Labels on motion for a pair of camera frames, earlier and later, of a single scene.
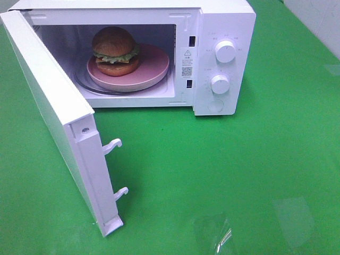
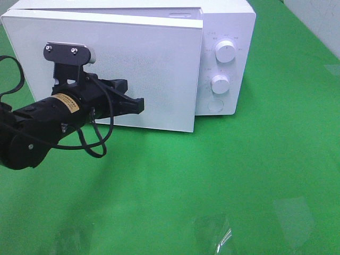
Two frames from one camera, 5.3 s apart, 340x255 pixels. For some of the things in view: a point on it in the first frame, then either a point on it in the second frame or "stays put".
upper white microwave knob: x=225 y=51 stays put
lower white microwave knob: x=220 y=84 stays put
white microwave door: x=70 y=124 -> x=157 y=50
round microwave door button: x=215 y=105 stays put
